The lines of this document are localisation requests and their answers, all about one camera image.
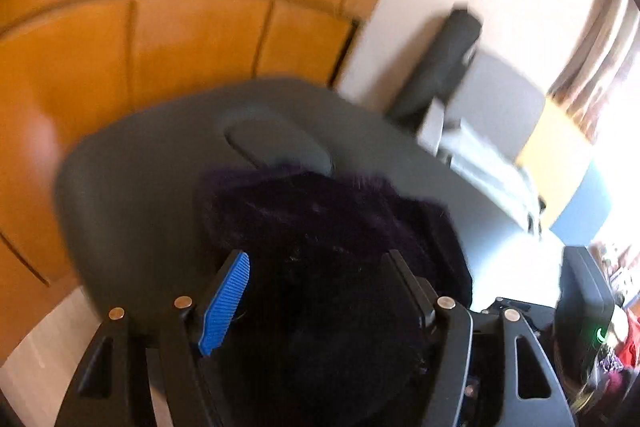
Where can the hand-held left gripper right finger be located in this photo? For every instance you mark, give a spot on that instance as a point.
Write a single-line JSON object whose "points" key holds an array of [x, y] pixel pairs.
{"points": [[415, 292]]}

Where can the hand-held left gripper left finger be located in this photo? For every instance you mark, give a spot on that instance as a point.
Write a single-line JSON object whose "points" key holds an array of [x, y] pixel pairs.
{"points": [[225, 302]]}

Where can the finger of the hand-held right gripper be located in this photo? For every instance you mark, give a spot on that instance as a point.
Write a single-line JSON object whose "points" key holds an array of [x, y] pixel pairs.
{"points": [[541, 329]]}

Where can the purple velvet sequined top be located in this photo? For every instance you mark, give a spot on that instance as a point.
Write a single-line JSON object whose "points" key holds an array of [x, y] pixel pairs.
{"points": [[320, 257]]}

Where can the cluttered side desk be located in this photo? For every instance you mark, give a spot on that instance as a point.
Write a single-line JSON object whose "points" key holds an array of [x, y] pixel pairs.
{"points": [[625, 279]]}

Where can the red cloth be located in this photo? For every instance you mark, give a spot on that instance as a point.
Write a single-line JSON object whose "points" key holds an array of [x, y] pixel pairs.
{"points": [[631, 339]]}

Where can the white bedding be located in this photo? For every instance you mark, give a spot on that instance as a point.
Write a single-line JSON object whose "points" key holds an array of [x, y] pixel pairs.
{"points": [[520, 267]]}

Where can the dark grey padded table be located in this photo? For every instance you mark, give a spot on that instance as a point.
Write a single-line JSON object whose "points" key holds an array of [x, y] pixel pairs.
{"points": [[150, 207]]}

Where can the light grey sweatshirt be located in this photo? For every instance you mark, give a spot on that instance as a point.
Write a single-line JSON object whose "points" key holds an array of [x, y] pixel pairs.
{"points": [[490, 172]]}

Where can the grey yellow blue chair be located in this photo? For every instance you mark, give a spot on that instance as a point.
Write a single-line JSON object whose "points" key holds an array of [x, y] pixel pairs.
{"points": [[505, 102]]}

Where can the black cushion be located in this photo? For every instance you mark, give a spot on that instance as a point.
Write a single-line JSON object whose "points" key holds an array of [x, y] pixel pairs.
{"points": [[440, 62]]}

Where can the patterned curtain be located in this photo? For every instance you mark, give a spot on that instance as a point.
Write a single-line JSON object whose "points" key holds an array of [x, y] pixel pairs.
{"points": [[605, 72]]}

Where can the orange wooden wardrobe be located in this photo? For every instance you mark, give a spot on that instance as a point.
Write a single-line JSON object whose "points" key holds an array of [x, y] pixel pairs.
{"points": [[150, 32]]}

